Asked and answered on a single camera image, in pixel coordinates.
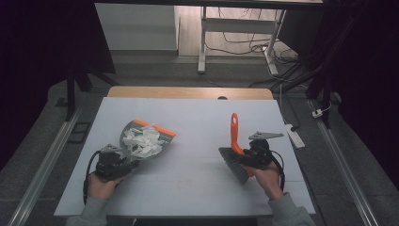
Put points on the pile of white paper scraps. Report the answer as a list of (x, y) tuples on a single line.
[(142, 142)]

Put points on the white board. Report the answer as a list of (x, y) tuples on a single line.
[(188, 194)]

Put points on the white desk frame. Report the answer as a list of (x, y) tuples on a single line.
[(238, 25)]

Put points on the person's left hand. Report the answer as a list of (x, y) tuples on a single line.
[(100, 188)]

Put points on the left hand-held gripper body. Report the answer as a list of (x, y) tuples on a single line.
[(108, 168)]

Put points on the person's right hand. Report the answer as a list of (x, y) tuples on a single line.
[(269, 182)]

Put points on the white power strip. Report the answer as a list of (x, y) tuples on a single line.
[(295, 136)]

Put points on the wooden table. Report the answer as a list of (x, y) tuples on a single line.
[(188, 93)]

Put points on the aluminium rail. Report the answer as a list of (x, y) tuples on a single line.
[(44, 169), (342, 166)]

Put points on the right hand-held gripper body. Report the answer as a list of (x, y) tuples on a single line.
[(260, 155)]

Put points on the black stand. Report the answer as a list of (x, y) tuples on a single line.
[(323, 91), (70, 94)]

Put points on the grey dustpan with orange edge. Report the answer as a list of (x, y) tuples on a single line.
[(131, 132)]

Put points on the white plug adapter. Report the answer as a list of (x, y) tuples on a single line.
[(317, 113)]

